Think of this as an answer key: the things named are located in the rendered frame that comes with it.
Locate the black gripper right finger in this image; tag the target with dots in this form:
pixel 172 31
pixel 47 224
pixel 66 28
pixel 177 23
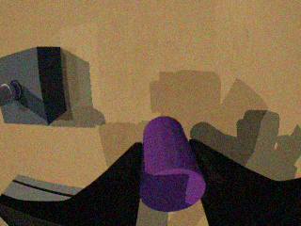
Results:
pixel 237 196

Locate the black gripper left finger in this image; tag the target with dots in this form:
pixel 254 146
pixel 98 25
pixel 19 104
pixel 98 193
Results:
pixel 111 200

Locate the white marker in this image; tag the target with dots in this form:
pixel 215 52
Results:
pixel 9 92

